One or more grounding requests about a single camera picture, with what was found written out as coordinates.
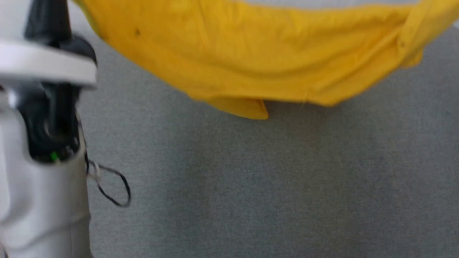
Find grey fabric sofa cushion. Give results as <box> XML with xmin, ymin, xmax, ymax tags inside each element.
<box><xmin>65</xmin><ymin>0</ymin><xmax>459</xmax><ymax>258</ymax></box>

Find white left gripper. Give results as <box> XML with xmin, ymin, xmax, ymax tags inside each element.
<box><xmin>0</xmin><ymin>0</ymin><xmax>98</xmax><ymax>89</ymax></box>

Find yellow t-shirt with white print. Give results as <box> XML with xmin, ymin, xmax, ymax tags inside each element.
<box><xmin>73</xmin><ymin>0</ymin><xmax>459</xmax><ymax>120</ymax></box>

